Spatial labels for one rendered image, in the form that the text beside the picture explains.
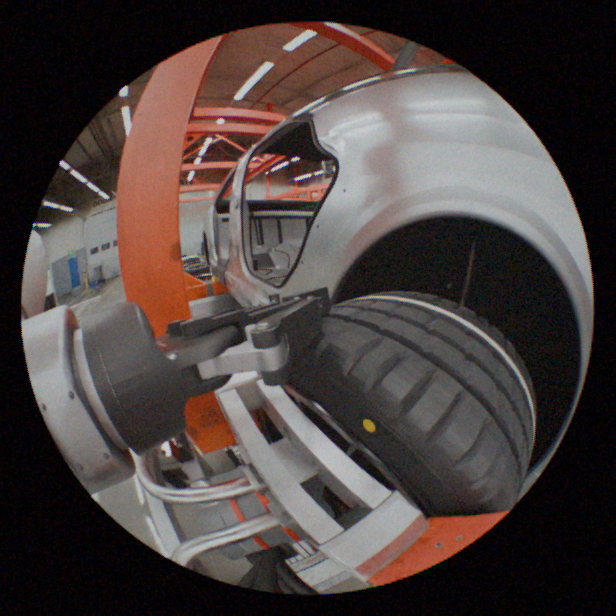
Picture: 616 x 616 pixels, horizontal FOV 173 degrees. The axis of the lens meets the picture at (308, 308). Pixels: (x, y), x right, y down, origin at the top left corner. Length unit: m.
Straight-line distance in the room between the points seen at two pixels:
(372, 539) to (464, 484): 0.07
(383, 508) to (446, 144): 0.47
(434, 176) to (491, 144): 0.15
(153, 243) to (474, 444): 0.55
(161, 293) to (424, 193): 0.57
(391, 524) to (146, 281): 0.53
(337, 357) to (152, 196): 0.47
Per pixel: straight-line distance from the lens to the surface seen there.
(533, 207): 0.38
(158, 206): 0.49
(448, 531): 0.17
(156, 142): 0.55
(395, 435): 0.15
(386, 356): 0.15
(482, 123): 0.43
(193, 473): 0.96
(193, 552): 0.29
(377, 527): 0.15
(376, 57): 1.72
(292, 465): 0.19
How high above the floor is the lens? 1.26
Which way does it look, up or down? 23 degrees down
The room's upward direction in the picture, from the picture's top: straight up
